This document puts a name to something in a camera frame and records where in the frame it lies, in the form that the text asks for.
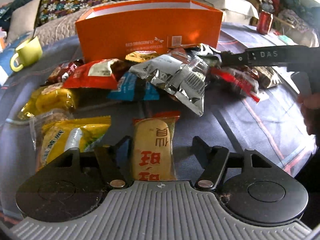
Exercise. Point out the blue printed tablecloth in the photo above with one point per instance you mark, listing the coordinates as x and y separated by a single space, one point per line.
237 130

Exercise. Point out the green mug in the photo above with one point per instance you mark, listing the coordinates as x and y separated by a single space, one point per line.
28 52

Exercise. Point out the orange yellow snack packet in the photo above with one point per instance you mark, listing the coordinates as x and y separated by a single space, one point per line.
141 55

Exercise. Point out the silver foil snack packet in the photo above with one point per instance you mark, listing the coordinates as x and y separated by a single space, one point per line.
172 77

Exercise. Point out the red striped snack packet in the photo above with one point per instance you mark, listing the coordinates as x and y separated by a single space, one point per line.
237 82

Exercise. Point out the red soda can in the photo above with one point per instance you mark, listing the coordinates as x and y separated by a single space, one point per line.
265 22

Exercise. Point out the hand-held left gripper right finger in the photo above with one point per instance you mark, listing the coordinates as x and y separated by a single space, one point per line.
200 145

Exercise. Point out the blue plastic bag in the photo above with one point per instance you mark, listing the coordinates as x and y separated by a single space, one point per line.
6 65

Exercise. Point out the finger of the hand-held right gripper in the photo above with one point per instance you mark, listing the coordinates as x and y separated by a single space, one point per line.
233 58

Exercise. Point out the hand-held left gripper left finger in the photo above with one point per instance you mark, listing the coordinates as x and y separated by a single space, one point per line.
120 151

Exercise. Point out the orange cardboard box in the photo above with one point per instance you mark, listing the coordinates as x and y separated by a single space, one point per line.
140 27

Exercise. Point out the dark brown snack packet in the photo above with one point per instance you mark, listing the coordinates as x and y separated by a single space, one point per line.
60 71

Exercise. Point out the brown orange snack packet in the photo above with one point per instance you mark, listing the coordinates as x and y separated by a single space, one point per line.
182 50

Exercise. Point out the beige quilted sofa cover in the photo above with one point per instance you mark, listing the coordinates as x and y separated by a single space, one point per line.
60 27

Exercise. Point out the black foil snack packet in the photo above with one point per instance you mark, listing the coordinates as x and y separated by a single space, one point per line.
208 52

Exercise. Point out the blue snack packet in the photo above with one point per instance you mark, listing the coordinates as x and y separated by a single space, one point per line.
135 90

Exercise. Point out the yellow green snack packet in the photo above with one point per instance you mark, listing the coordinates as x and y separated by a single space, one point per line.
72 137

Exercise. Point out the person's right hand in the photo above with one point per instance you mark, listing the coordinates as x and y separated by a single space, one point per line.
312 112

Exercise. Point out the beige biscuit packet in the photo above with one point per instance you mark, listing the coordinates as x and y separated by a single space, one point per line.
152 145

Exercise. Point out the brown gold snack packet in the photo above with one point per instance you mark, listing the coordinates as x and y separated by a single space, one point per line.
267 76

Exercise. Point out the grey pillow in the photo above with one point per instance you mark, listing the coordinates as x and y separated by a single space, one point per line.
23 20

